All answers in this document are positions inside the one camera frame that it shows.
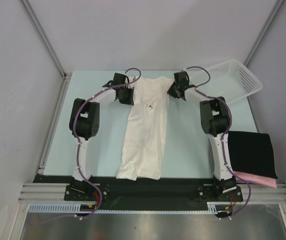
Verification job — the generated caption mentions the white t shirt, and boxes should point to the white t shirt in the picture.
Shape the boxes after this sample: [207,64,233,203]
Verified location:
[116,76,174,181]

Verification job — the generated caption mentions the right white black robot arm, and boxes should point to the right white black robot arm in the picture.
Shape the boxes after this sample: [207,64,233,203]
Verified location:
[167,71,236,201]

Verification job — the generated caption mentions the aluminium frame post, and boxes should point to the aluminium frame post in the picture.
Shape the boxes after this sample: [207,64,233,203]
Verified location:
[243,0,286,67]
[19,0,67,79]

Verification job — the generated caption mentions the white perforated plastic basket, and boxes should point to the white perforated plastic basket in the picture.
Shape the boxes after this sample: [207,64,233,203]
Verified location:
[199,59,263,104]

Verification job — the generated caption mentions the light blue cable duct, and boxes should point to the light blue cable duct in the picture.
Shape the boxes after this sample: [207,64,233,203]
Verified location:
[29,203,231,215]

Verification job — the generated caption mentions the left aluminium frame post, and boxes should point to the left aluminium frame post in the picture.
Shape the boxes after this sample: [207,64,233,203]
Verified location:
[19,0,67,79]

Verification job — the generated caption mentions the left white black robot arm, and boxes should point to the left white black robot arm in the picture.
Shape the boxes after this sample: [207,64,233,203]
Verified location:
[69,73,141,182]

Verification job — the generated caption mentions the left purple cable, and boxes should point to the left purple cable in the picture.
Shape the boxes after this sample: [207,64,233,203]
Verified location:
[73,67,142,221]

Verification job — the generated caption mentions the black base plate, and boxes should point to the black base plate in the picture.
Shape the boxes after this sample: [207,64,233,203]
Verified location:
[33,175,243,212]

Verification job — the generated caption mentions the right aluminium frame post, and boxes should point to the right aluminium frame post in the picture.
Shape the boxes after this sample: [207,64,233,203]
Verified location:
[243,0,286,67]

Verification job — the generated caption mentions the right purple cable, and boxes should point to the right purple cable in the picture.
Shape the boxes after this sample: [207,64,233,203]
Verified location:
[182,65,253,221]

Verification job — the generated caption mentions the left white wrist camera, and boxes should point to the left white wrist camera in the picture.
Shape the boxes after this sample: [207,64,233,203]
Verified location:
[126,75,140,88]

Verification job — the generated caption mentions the purple cable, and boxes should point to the purple cable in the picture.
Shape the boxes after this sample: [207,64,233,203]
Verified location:
[182,65,253,221]
[73,67,142,221]

